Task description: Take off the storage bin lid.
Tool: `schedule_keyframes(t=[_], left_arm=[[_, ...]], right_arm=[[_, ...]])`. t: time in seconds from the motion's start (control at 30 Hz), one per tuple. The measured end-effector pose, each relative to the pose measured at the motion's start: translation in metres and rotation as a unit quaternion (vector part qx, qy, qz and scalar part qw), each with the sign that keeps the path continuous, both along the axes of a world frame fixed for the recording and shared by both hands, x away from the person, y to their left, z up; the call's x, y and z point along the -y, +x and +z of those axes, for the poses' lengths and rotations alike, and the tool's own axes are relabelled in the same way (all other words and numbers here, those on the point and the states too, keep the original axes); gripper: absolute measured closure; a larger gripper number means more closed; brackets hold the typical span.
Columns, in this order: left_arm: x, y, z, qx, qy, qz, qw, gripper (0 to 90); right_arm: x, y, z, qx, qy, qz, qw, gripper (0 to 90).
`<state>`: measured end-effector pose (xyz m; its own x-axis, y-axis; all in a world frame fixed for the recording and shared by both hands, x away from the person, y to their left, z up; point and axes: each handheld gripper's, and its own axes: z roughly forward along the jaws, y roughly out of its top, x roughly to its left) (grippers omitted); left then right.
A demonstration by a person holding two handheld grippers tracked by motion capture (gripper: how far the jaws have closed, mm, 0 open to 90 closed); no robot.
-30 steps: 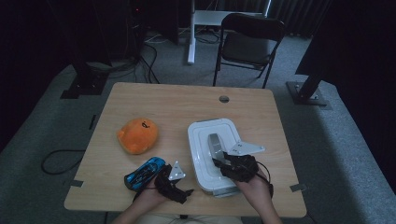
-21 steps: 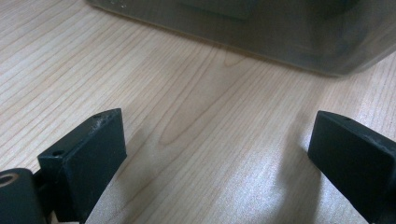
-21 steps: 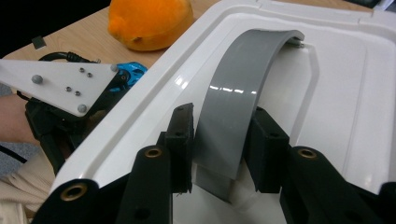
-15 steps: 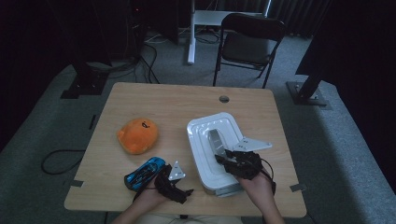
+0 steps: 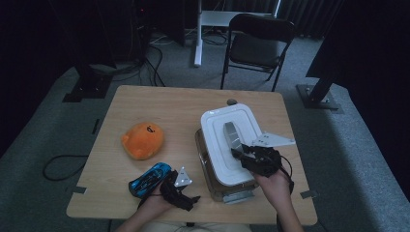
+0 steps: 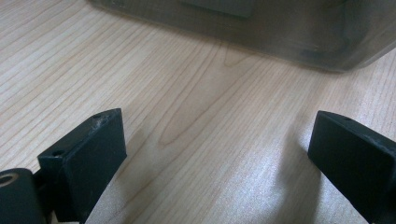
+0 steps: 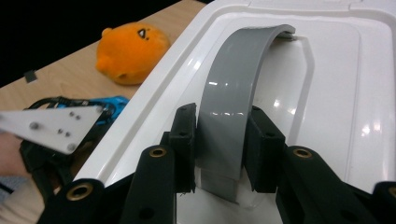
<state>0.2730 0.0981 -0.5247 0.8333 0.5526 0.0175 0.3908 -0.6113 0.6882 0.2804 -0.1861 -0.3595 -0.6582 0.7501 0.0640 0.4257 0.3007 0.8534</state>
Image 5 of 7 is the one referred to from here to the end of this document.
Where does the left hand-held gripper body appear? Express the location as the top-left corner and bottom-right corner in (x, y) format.
(159, 166), (194, 207)

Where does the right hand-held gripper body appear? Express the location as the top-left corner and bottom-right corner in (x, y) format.
(243, 131), (297, 178)

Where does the white box lid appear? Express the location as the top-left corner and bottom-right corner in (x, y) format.
(200, 102), (264, 188)

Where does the clear plastic storage box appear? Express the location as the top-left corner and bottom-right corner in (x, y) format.
(194, 129), (261, 205)

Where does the blue toy car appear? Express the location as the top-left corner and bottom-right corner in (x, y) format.
(128, 161), (173, 198)

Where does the orange plush toy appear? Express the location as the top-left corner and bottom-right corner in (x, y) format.
(121, 121), (165, 161)

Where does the person's left hand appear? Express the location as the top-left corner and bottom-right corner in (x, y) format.
(136, 185), (178, 217)

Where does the person's right hand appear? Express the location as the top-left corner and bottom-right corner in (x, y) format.
(252, 168), (294, 211)

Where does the grey tape piece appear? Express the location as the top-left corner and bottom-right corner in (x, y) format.
(300, 189), (319, 200)

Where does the black stand with bolted base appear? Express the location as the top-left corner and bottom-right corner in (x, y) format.
(296, 72), (344, 114)

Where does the black folding chair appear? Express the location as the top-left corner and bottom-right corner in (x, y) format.
(220, 13), (297, 93)

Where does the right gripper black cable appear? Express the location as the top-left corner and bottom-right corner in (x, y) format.
(275, 155), (295, 232)

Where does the bundle of black floor cables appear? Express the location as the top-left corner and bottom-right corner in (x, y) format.
(110, 30), (167, 88)

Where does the black floor cable loop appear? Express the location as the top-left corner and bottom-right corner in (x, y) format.
(42, 154), (90, 182)

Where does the black stand with base plate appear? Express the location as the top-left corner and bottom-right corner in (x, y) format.
(62, 62), (114, 103)

